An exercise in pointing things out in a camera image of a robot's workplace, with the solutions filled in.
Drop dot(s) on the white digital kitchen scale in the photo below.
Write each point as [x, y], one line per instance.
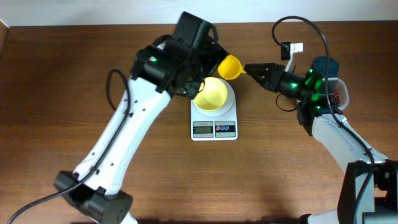
[217, 125]

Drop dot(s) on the yellow measuring scoop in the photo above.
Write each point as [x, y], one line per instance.
[230, 68]

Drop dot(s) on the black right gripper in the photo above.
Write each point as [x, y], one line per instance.
[272, 70]

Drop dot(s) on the yellow plastic bowl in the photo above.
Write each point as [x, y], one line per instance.
[212, 96]

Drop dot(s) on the red adzuki beans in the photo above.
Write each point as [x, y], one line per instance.
[336, 98]

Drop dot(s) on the clear plastic container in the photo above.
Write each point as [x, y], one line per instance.
[343, 93]

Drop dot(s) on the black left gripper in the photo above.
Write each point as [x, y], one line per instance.
[212, 60]

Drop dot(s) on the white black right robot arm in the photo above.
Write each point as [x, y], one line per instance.
[369, 191]

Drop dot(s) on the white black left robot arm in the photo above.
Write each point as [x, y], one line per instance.
[174, 64]

